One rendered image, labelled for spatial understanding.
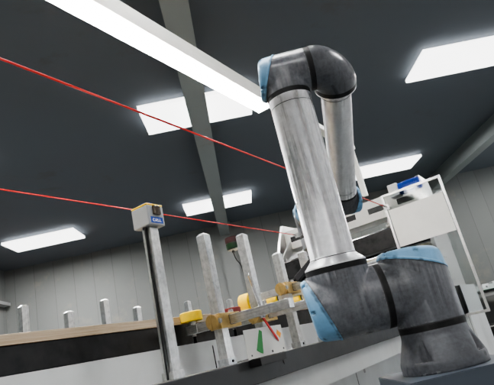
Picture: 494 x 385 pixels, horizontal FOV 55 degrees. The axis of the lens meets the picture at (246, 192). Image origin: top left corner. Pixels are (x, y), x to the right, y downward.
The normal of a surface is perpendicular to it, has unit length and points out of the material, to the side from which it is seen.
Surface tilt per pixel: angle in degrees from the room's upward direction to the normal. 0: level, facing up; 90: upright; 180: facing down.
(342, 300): 92
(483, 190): 90
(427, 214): 90
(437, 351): 70
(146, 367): 90
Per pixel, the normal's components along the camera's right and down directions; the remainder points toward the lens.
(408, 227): -0.56, -0.14
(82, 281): -0.01, -0.32
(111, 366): 0.80, -0.35
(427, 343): -0.62, -0.44
